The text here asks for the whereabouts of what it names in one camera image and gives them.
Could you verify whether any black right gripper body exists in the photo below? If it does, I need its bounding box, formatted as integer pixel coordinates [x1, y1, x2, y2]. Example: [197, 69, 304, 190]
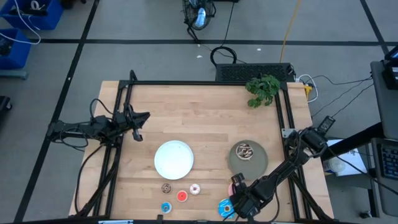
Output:
[231, 173, 262, 219]

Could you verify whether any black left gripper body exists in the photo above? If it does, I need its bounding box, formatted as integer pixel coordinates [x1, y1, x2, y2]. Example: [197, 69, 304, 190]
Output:
[116, 104, 144, 142]

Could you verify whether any large blue glazed donut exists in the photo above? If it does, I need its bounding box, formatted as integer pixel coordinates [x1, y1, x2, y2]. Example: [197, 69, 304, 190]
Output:
[217, 198, 236, 220]

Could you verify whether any large chocolate glazed donut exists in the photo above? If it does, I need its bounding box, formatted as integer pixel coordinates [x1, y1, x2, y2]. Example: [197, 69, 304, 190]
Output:
[235, 142, 254, 161]

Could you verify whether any grey round plate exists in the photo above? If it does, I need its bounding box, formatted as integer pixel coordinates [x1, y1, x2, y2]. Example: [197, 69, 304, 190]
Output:
[228, 139, 269, 181]

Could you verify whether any white round plate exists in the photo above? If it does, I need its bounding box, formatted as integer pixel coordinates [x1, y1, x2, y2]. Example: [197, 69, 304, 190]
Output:
[154, 140, 195, 181]

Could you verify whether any white round cup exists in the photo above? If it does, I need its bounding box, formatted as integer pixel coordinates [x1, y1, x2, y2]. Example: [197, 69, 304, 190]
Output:
[328, 157, 345, 174]

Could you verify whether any green potted plant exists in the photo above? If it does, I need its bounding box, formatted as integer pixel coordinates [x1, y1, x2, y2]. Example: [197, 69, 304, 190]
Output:
[244, 74, 281, 109]

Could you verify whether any black power adapter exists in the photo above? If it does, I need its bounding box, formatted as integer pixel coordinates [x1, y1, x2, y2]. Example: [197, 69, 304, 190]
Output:
[317, 115, 336, 134]

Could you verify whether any white paper sheet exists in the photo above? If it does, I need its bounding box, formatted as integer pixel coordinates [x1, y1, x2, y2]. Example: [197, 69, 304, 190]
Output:
[323, 139, 368, 177]

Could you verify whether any black floor fan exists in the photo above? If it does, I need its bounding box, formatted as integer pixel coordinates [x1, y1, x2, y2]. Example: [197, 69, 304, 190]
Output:
[182, 0, 217, 43]

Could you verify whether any black perforated computer case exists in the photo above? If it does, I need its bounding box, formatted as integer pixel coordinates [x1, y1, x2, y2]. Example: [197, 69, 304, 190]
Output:
[215, 63, 296, 83]

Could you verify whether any black metal bar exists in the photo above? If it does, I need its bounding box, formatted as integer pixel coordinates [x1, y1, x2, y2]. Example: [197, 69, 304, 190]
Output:
[320, 123, 384, 160]

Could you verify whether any blue plastic bin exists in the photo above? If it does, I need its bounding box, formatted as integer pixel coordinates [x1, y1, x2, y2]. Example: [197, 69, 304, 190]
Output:
[0, 0, 65, 31]
[0, 27, 32, 70]

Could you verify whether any black keyboard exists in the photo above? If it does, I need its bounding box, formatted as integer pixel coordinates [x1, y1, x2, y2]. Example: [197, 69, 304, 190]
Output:
[381, 144, 398, 180]

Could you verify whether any grey desk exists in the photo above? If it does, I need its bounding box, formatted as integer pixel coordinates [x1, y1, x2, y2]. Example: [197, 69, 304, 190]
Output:
[369, 60, 398, 217]

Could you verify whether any black laptop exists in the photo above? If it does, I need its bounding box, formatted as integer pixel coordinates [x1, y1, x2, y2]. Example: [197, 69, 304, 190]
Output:
[382, 45, 398, 91]

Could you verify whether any black metal table frame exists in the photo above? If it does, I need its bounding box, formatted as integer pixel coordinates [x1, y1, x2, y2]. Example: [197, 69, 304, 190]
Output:
[70, 70, 335, 224]

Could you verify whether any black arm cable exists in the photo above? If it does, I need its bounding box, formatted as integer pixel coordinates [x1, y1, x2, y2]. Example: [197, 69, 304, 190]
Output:
[74, 142, 106, 215]

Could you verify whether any silver bracket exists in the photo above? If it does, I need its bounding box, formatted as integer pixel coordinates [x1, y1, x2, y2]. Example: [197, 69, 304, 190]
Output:
[98, 219, 134, 224]

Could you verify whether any black coiled cable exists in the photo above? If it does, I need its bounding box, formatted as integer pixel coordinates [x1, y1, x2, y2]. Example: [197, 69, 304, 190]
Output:
[210, 0, 238, 67]

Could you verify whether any white looped cable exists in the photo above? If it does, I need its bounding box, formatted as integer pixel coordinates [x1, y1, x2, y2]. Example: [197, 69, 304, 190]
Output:
[297, 73, 320, 103]

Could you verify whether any thin black cable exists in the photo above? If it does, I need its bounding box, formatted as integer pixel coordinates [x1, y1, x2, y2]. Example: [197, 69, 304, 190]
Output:
[310, 74, 374, 119]

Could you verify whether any yellow extension cable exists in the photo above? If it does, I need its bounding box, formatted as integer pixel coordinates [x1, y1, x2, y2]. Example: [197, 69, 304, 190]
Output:
[279, 0, 302, 63]

